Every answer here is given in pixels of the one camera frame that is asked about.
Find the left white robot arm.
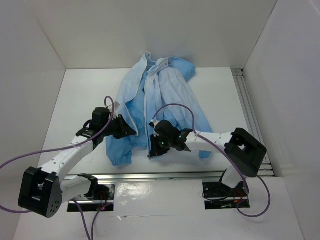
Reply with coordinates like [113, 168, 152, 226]
[18, 107, 137, 218]

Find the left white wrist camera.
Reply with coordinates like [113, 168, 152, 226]
[106, 101, 120, 120]

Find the aluminium front rail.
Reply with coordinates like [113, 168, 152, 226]
[64, 170, 276, 182]

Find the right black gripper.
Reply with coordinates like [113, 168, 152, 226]
[150, 132, 173, 157]

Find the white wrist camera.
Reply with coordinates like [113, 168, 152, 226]
[149, 119, 160, 137]
[106, 101, 120, 120]

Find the aluminium side rail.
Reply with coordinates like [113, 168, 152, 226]
[231, 69, 275, 177]

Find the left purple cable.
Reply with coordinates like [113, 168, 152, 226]
[0, 96, 118, 240]

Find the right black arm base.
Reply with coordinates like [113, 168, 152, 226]
[202, 182, 250, 210]

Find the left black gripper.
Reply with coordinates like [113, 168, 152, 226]
[101, 114, 136, 139]

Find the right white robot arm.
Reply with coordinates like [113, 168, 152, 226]
[149, 120, 267, 196]

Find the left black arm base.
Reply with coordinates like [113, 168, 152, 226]
[74, 179, 116, 213]

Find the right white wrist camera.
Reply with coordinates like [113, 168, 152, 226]
[149, 119, 160, 137]

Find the light blue zip jacket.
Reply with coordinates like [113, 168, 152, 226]
[105, 52, 213, 167]

